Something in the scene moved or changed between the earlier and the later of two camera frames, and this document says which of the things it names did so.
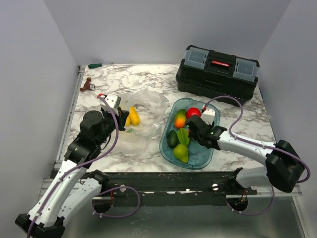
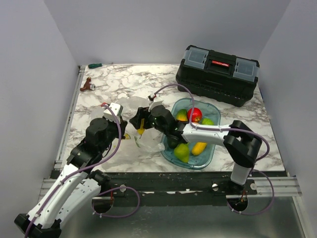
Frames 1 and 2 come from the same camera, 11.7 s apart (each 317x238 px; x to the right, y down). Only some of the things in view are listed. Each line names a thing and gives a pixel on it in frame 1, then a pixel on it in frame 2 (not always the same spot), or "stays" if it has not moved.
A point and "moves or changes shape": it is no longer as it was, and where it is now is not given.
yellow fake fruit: (128, 121) moves or changes shape
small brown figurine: (88, 86) stays
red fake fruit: (193, 111) stays
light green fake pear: (181, 152) stays
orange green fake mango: (180, 118) stays
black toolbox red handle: (217, 75) stays
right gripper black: (192, 136) -> (142, 113)
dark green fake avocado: (172, 139) stays
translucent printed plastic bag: (151, 107) moves or changes shape
